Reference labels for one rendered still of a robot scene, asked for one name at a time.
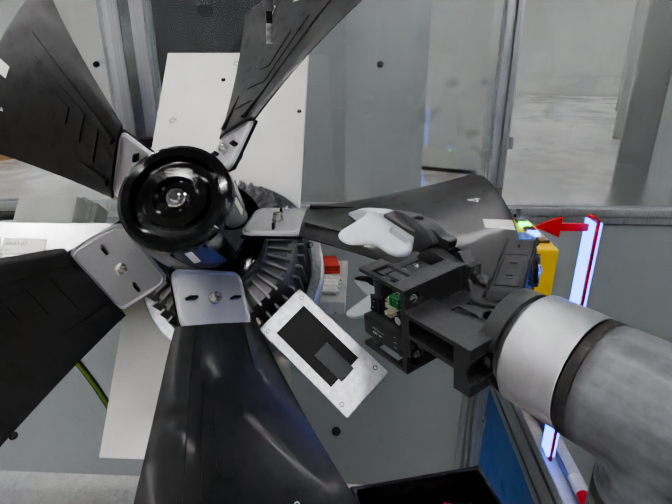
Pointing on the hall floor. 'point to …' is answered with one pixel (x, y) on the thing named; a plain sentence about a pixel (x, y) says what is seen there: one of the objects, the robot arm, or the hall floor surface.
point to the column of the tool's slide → (110, 28)
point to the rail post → (475, 428)
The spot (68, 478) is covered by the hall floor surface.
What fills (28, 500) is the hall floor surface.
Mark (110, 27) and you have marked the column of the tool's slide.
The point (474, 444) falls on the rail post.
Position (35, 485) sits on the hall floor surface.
